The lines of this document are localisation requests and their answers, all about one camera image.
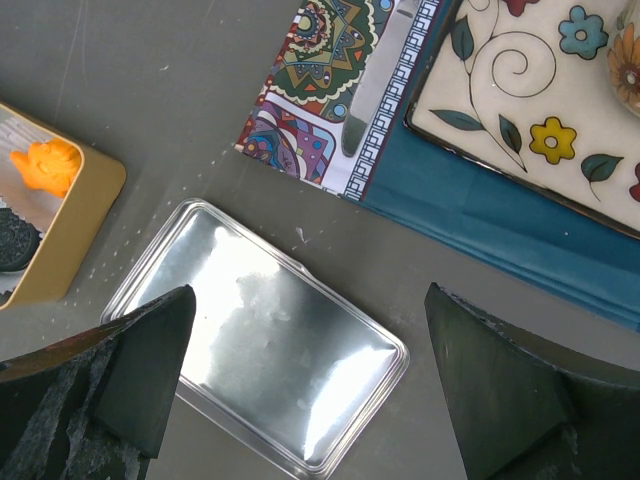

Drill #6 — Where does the patterned cloth mat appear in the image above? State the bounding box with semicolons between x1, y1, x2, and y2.
236;1;639;330

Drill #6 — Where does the yellow cookie tin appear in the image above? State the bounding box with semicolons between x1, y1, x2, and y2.
1;105;126;309

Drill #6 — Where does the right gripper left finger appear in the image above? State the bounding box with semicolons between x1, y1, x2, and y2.
1;285;196;479

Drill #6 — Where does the silver tin lid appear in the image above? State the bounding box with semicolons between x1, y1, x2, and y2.
101;198;410;479

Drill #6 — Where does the wooden puzzle board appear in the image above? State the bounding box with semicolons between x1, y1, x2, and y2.
406;1;639;237

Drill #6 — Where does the silver butter knife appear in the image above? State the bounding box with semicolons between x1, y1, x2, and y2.
341;0;421;157

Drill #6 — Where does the white bowl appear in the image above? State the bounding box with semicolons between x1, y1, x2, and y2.
606;0;640;117

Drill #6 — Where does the orange fish cookie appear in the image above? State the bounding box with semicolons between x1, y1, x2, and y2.
9;138;82;198

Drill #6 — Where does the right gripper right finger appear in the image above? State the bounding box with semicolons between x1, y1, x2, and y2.
424;283;639;479

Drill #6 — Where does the black round cookie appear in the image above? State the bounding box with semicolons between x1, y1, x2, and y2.
1;207;40;272

